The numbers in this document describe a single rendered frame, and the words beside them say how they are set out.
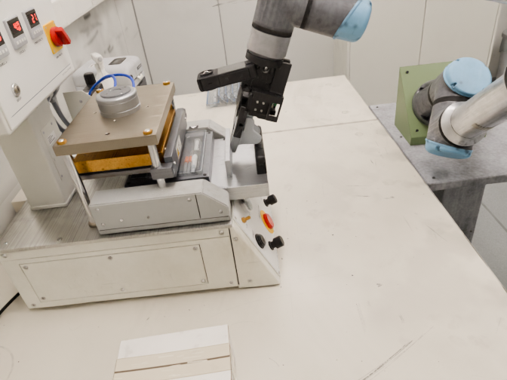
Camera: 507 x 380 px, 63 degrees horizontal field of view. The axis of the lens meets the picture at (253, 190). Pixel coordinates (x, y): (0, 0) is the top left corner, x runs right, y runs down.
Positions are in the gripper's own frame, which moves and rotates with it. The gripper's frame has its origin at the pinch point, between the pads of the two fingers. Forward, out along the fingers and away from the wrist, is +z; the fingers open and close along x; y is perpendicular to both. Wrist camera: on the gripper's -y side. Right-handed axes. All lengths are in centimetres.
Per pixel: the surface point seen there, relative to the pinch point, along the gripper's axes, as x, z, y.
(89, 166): -10.2, 4.7, -26.0
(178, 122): 3.3, -1.2, -11.7
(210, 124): 13.0, 2.2, -4.7
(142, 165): -10.2, 2.5, -16.5
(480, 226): 78, 56, 138
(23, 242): -15.7, 20.9, -36.1
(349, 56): 201, 18, 86
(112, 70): 85, 21, -43
